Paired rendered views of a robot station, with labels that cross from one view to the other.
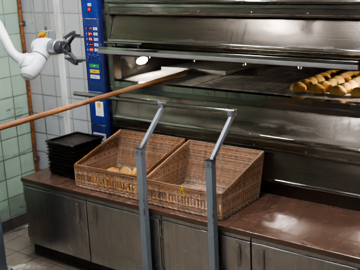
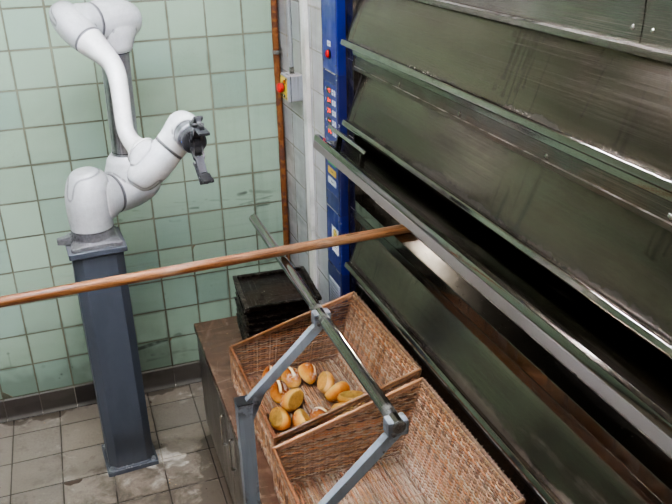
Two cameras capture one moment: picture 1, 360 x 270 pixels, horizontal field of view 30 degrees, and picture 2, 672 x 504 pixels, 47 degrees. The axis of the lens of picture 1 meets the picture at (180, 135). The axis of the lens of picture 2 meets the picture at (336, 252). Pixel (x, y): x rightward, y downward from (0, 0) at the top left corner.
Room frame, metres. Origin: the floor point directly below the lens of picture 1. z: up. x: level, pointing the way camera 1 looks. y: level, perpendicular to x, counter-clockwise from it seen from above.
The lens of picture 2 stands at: (2.38, -0.90, 2.13)
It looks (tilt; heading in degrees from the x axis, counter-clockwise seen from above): 25 degrees down; 33
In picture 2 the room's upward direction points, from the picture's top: 1 degrees counter-clockwise
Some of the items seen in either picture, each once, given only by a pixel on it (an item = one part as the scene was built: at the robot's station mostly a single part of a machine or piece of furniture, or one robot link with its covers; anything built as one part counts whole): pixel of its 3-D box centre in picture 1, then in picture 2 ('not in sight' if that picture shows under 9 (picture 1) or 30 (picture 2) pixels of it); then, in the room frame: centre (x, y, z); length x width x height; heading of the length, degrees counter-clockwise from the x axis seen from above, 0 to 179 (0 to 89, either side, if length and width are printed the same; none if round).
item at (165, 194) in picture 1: (204, 177); (386, 493); (3.76, -0.13, 0.72); 0.56 x 0.49 x 0.28; 53
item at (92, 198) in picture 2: not in sight; (90, 197); (4.10, 1.30, 1.17); 0.18 x 0.16 x 0.22; 178
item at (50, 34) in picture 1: (46, 37); (292, 86); (4.86, 0.93, 1.46); 0.10 x 0.07 x 0.10; 52
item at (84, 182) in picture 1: (130, 162); (319, 375); (4.12, 0.33, 0.72); 0.56 x 0.49 x 0.28; 53
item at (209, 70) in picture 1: (205, 66); not in sight; (4.84, -0.21, 1.20); 0.55 x 0.36 x 0.03; 54
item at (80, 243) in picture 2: not in sight; (88, 234); (4.07, 1.31, 1.03); 0.22 x 0.18 x 0.06; 146
